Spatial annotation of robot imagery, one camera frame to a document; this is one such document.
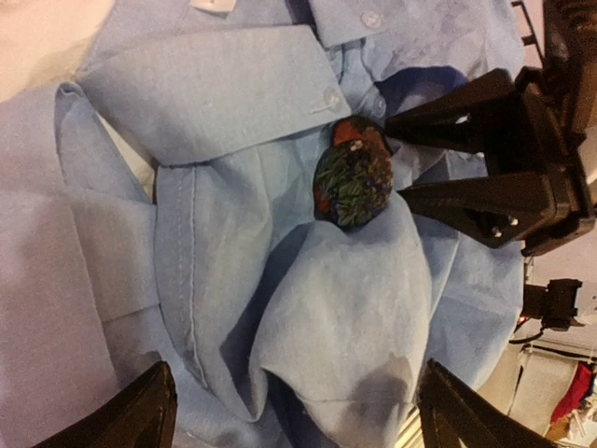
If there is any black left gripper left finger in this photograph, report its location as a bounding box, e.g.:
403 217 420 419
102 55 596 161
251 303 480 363
36 361 177 448

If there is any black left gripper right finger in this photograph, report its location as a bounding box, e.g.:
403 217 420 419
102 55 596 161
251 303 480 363
417 359 556 448

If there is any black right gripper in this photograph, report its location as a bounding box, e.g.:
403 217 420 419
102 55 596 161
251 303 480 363
384 67 596 257

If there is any round brooch dark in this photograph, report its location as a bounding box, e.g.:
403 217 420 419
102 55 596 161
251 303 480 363
312 139 394 231

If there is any blue shirt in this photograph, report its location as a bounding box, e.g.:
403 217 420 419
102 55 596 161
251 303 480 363
1 1 523 447

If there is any round brooch orange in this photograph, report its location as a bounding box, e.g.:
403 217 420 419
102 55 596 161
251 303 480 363
331 116 393 155

